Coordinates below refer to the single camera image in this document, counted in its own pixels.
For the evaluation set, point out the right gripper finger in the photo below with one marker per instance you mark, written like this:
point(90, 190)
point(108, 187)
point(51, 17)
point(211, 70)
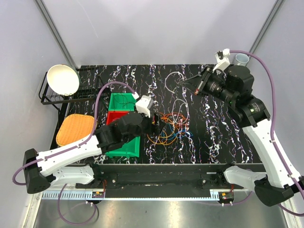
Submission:
point(200, 76)
point(193, 86)

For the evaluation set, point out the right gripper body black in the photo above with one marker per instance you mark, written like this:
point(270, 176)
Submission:
point(208, 80)

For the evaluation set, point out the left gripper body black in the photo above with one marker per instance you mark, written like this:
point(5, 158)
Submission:
point(153, 128)

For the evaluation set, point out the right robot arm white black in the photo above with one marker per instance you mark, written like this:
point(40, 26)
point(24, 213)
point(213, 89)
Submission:
point(275, 185)

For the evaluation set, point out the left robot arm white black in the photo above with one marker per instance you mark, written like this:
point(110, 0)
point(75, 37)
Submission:
point(44, 169)

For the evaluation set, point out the near green plastic bin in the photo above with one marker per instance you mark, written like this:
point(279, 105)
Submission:
point(130, 149)

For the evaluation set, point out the green plastic bin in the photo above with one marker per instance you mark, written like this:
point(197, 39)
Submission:
point(130, 149)
point(121, 102)

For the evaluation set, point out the white mug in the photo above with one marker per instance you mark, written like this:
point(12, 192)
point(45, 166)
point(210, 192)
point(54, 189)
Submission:
point(241, 59)

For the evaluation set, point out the red plastic bin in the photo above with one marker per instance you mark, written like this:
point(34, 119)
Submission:
point(115, 115)

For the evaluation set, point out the far green plastic bin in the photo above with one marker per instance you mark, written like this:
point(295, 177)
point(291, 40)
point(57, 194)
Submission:
point(121, 102)

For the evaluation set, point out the orange woven basket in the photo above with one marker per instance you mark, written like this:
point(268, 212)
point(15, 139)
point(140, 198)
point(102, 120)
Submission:
point(73, 128)

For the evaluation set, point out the white bowl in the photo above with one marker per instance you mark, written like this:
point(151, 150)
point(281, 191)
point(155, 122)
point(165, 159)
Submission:
point(63, 80)

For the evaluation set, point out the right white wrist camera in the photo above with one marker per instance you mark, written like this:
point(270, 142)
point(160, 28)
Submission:
point(222, 58)

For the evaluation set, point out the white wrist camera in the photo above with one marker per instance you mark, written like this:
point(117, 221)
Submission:
point(143, 104)
point(222, 58)

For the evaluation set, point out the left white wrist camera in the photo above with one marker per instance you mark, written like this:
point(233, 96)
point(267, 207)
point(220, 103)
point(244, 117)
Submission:
point(143, 104)

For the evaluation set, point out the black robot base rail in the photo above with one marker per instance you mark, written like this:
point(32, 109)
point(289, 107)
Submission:
point(158, 180)

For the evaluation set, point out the black wire dish rack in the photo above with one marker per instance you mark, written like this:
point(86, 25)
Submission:
point(89, 86)

